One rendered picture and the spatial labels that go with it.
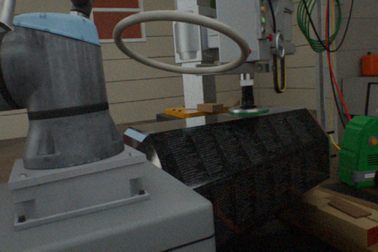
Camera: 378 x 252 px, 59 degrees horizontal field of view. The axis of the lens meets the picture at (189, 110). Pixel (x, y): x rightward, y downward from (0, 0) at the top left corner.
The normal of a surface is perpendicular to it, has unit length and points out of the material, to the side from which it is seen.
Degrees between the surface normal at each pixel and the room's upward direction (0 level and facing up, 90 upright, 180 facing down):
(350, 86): 90
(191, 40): 90
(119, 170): 90
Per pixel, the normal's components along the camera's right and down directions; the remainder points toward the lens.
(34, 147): -0.50, -0.22
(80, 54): 0.72, -0.03
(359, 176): 0.15, 0.10
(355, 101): -0.90, 0.11
